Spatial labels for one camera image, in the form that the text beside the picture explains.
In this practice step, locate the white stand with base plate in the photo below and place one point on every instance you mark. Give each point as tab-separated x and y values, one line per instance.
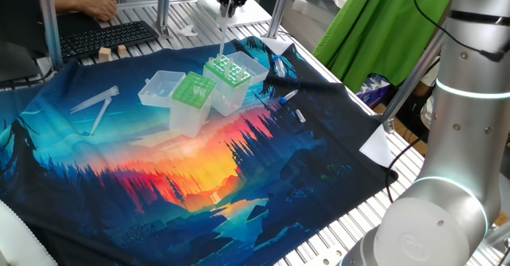
247	17

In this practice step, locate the person bare forearm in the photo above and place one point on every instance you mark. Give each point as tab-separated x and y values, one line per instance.
67	4

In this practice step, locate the printed sunset landscape cloth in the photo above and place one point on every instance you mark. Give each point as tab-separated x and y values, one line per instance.
199	178

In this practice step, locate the bright green fabric sheet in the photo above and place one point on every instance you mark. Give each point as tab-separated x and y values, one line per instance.
378	27

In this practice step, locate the slanted aluminium frame post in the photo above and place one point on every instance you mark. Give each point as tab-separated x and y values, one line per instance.
410	80

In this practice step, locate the aluminium frame beam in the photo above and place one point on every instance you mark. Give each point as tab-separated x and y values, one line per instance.
498	234

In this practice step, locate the blue patterned box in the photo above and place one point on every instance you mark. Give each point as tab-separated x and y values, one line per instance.
372	91

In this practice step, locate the crumpled white paper scrap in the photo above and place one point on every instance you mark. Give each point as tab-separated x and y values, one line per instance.
187	30

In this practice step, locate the person dark clothed torso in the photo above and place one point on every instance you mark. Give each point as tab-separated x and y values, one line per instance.
20	19

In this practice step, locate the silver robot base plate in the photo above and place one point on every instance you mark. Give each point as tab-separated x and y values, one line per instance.
328	258

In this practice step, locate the black computer keyboard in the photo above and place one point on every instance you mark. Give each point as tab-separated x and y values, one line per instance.
107	37

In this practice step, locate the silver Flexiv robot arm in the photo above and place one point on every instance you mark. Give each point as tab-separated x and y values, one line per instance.
438	226

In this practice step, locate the slim blue-capped conical tube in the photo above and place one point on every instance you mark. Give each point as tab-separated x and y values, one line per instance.
289	96

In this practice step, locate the clear box green tip rack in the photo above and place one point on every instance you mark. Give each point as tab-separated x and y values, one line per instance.
225	100
189	120

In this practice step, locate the person bare hand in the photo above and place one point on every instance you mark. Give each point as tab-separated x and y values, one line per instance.
99	9

